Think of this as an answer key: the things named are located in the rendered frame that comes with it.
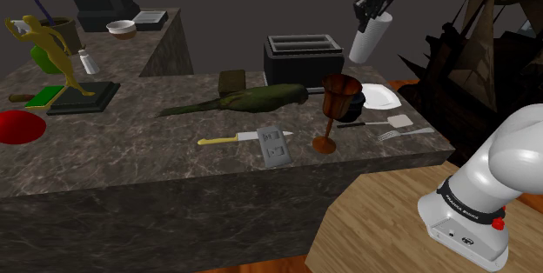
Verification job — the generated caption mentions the black bowl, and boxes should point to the black bowl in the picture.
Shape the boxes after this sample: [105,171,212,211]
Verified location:
[339,91,367,124]

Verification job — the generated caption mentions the gold figure on dark base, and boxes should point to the gold figure on dark base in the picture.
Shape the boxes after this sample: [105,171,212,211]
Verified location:
[3,14,123,117]

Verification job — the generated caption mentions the white ribbed cup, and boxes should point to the white ribbed cup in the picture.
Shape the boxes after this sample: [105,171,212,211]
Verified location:
[348,10,394,65]

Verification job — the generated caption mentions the wood pattern robot stand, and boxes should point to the wood pattern robot stand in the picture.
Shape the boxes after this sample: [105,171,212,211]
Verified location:
[305,161,543,273]

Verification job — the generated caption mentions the brown pot with blue stalk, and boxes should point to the brown pot with blue stalk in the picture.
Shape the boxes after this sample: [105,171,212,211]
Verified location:
[16,0,83,56]

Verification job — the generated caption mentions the knife with yellow handle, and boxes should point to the knife with yellow handle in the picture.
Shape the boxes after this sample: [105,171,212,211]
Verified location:
[196,130,294,146]

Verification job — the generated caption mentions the brown wooden goblet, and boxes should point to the brown wooden goblet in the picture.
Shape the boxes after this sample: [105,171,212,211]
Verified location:
[312,73,364,156]

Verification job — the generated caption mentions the olive green block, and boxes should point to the olive green block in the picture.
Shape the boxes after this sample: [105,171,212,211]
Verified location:
[218,69,247,97]

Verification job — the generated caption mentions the dark brown jagged furniture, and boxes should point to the dark brown jagged furniture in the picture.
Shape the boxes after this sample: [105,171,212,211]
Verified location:
[396,0,543,168]

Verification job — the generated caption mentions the grey flat tray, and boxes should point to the grey flat tray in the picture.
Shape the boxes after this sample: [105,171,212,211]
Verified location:
[131,10,170,32]

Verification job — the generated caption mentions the green parrot figure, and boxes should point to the green parrot figure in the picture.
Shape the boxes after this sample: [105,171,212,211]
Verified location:
[155,83,311,119]

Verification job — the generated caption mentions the green flat book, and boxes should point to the green flat book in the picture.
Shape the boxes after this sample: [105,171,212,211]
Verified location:
[23,84,66,110]

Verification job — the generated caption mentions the grey wall outlet plate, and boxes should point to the grey wall outlet plate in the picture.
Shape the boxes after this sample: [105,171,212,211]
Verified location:
[256,125,293,169]

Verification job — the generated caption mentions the silver fork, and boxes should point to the silver fork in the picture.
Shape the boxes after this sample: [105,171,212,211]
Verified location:
[376,127,436,143]

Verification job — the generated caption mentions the black toaster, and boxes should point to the black toaster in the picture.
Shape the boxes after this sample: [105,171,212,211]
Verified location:
[263,33,346,92]

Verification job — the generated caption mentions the white plate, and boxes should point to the white plate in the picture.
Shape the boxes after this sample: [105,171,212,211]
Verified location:
[359,83,403,110]

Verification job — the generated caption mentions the white salt shaker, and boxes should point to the white salt shaker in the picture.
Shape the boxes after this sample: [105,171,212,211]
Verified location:
[77,48,101,76]

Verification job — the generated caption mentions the brown wooden handle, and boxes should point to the brown wooden handle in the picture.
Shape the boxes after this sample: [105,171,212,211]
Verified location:
[8,93,37,104]

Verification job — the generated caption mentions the white and brown bowl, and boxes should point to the white and brown bowl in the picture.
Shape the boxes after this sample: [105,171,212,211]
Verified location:
[105,19,138,41]

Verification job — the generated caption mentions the spatula with black handle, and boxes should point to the spatula with black handle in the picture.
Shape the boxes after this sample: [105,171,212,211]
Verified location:
[336,113,415,130]

